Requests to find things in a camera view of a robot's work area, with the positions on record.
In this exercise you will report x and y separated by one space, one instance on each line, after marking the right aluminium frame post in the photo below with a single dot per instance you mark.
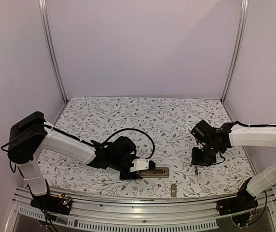
236 50

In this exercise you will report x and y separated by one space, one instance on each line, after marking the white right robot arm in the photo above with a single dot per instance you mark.
236 134

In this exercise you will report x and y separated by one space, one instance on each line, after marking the remote battery cover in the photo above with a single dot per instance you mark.
173 191

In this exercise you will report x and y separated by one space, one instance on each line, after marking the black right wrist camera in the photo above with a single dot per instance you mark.
201 132

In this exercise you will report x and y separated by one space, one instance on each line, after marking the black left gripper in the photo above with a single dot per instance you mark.
130 177

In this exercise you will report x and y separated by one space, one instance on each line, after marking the white remote control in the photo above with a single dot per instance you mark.
159 172

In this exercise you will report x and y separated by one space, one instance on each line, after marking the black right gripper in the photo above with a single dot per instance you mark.
196 160

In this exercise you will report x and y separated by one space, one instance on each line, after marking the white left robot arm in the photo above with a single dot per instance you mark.
34 133

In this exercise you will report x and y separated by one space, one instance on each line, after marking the left aluminium frame post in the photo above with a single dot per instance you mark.
51 50

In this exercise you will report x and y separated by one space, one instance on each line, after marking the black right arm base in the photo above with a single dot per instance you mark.
241 202

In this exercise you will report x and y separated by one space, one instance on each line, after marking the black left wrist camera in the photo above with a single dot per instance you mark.
122 147

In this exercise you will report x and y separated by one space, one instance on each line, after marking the aluminium frame post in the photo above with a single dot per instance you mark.
51 50
236 50

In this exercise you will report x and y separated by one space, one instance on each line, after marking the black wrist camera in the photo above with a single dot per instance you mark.
122 147
201 132

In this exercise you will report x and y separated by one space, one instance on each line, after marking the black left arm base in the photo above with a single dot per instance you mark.
60 204

